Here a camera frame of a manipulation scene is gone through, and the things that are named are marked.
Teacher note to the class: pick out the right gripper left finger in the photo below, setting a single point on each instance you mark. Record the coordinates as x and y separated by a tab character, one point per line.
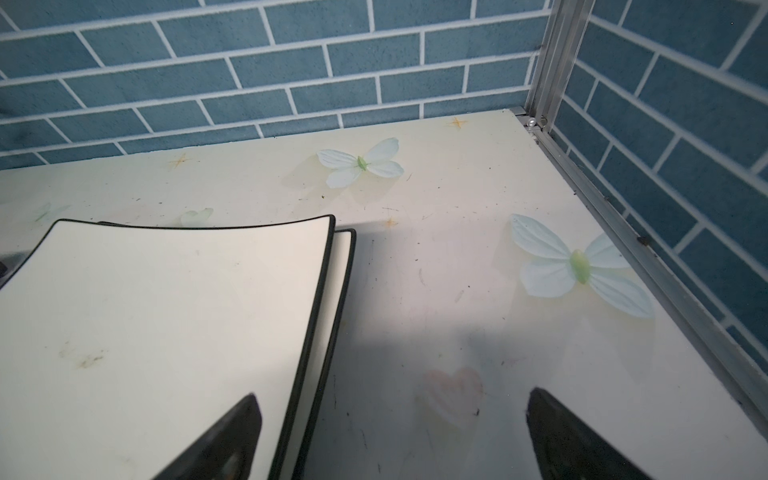
225	451

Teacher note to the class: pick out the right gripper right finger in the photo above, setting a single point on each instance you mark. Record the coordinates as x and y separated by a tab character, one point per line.
567	448

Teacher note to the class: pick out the white square plate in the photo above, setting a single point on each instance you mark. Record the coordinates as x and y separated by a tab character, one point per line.
324	336
53	362

